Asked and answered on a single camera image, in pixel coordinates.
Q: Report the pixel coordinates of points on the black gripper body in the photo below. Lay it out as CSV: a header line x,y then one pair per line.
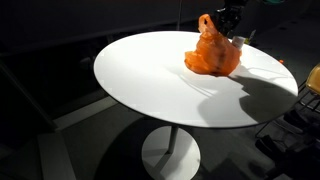
x,y
231,10

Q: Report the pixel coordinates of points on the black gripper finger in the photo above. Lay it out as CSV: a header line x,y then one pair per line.
x,y
230,29
220,25

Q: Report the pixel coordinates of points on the white bottle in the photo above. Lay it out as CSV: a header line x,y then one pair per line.
x,y
238,41

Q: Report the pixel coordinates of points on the orange plastic bag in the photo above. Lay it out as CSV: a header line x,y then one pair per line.
x,y
213,55

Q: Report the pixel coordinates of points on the yellow-green background object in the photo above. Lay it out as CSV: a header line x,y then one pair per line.
x,y
248,40

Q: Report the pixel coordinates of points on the small orange floor object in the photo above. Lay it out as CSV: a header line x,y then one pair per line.
x,y
281,61

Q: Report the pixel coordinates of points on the yellow chair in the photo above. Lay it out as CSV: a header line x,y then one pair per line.
x,y
314,80

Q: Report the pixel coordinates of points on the white table pole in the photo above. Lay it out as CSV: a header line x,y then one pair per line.
x,y
172,140

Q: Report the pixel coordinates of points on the white round table base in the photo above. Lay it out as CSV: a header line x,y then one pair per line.
x,y
180,160

